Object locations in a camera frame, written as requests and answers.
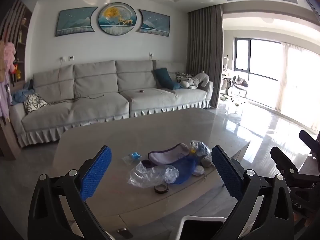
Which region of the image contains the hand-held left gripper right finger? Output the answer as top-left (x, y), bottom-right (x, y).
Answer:
top-left (211, 145), bottom-right (297, 240)

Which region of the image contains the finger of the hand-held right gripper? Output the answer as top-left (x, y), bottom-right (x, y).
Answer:
top-left (299, 129), bottom-right (320, 153)
top-left (270, 146), bottom-right (313, 188)

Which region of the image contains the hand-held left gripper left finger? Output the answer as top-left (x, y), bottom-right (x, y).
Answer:
top-left (27, 145), bottom-right (115, 240)

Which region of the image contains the clear plastic bag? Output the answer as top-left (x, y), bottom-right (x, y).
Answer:
top-left (127, 161), bottom-right (179, 189)

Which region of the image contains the white trash bin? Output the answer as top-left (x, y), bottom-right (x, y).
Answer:
top-left (179, 216), bottom-right (227, 240)

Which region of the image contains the grey stone-like lump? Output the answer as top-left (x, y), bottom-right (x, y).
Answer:
top-left (201, 155), bottom-right (214, 168)

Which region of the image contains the clear bag with yellow item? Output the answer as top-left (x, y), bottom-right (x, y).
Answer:
top-left (189, 140), bottom-right (212, 159)

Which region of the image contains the blue mesh bag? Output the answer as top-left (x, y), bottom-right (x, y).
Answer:
top-left (168, 155), bottom-right (200, 185)

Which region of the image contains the grey coffee table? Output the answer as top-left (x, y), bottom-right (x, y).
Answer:
top-left (52, 108), bottom-right (252, 220)

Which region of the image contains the white sheer curtain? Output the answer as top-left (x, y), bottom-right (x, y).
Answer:
top-left (275, 41), bottom-right (320, 135)

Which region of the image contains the white mesh pouch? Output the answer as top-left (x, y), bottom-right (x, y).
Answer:
top-left (148, 143), bottom-right (189, 166)

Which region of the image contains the dark flat object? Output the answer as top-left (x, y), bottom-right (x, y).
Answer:
top-left (117, 228), bottom-right (134, 239)

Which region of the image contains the grey fabric sofa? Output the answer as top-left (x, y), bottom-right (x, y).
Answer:
top-left (10, 59), bottom-right (214, 148)

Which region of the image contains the baby rocker chair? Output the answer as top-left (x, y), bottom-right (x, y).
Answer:
top-left (231, 75), bottom-right (250, 98)

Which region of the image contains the black and white floral pillow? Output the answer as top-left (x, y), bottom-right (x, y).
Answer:
top-left (175, 72), bottom-right (194, 83)
top-left (23, 93), bottom-right (49, 114)

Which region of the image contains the grey plush toy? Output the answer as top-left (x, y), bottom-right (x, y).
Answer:
top-left (179, 72), bottom-right (210, 90)

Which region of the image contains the dark framed window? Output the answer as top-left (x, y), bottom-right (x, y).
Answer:
top-left (234, 37), bottom-right (282, 105)

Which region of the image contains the blue cloth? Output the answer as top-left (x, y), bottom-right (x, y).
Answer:
top-left (11, 80), bottom-right (34, 104)

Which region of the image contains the teal pillow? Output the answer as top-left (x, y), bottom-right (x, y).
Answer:
top-left (153, 67), bottom-right (184, 90)

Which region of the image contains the grey curtain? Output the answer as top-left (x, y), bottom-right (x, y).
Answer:
top-left (186, 4), bottom-right (223, 109)

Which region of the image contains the lilac hanging garment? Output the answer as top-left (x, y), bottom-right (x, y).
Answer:
top-left (0, 80), bottom-right (12, 118)

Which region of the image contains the pink hanging garment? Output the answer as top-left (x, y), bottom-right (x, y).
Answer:
top-left (4, 42), bottom-right (17, 74)

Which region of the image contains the black cable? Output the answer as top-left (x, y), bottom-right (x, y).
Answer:
top-left (49, 94), bottom-right (104, 104)

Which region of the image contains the wooden wall shelf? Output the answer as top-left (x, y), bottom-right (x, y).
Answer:
top-left (0, 0), bottom-right (33, 85)

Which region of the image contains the curved blue wall picture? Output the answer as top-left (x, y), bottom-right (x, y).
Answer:
top-left (136, 9), bottom-right (171, 37)
top-left (55, 6), bottom-right (98, 37)

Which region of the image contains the round blue wall picture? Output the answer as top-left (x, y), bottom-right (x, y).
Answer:
top-left (97, 3), bottom-right (137, 34)

